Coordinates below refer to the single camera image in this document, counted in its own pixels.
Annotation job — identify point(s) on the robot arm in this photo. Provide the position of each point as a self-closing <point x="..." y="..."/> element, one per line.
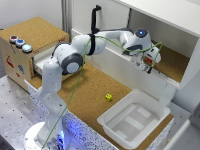
<point x="53" y="78"/>

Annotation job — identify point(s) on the green button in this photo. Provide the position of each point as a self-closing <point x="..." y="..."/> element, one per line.
<point x="27" y="48"/>

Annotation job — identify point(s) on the wooden drawer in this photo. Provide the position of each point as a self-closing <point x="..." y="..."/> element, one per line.
<point x="38" y="66"/>

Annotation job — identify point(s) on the red button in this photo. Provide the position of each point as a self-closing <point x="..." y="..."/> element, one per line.
<point x="13" y="38"/>

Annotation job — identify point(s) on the blue button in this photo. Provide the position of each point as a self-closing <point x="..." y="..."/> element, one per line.
<point x="20" y="42"/>

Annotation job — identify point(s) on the wooden drawer box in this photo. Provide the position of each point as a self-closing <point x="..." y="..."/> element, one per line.
<point x="31" y="31"/>

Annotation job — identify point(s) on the white cabinet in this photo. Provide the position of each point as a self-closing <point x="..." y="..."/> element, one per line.
<point x="173" y="15"/>

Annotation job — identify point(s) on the white plastic box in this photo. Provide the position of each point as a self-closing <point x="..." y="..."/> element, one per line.
<point x="135" y="121"/>

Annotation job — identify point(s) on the yellow block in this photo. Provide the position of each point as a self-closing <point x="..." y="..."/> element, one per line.
<point x="108" y="97"/>

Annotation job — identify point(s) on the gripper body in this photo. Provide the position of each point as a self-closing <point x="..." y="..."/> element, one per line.
<point x="141" y="57"/>

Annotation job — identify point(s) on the white sliding door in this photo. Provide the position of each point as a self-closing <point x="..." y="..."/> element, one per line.
<point x="110" y="15"/>

